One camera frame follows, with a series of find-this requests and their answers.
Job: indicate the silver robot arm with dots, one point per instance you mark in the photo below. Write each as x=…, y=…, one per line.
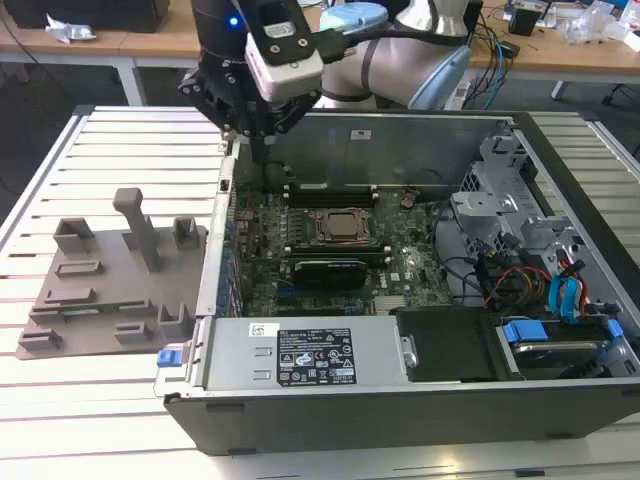
x=395, y=70

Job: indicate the black RAM slot bank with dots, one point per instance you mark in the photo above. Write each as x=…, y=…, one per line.
x=330, y=196
x=335, y=250

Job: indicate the wooden desk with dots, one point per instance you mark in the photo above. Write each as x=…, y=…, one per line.
x=575, y=55
x=125, y=42

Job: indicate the black box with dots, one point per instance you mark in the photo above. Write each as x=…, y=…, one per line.
x=100, y=15

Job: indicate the crumpled clear plastic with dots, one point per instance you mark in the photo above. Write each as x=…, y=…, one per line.
x=75, y=32

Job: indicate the silver CPU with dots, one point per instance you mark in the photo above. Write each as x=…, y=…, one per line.
x=344, y=224

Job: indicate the metal CPU socket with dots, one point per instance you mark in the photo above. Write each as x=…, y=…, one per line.
x=369, y=225

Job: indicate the black graphics card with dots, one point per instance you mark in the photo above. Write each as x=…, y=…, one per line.
x=330, y=275

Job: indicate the grey parts rack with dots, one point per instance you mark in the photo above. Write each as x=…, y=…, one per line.
x=110, y=280

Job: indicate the green motherboard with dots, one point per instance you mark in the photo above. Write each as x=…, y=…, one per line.
x=410, y=270

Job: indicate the silver power supply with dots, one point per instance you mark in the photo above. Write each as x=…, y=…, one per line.
x=235, y=360

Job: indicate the silver chipset heatsink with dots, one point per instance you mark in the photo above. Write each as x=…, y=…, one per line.
x=387, y=306

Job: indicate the blue case latch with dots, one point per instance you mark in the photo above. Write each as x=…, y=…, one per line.
x=169, y=359

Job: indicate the silver metal disk bay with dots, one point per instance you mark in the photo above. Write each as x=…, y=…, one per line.
x=480, y=210

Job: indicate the black plastic shroud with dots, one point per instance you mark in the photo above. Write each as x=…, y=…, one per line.
x=450, y=345

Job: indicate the clear plastic bags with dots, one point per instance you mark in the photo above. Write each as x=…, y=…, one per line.
x=595, y=22

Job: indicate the open black PC case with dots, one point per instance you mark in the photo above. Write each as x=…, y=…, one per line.
x=400, y=425

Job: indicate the hard disk in blue carrier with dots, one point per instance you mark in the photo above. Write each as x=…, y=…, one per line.
x=550, y=350

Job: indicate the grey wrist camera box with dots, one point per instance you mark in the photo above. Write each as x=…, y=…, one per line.
x=285, y=75

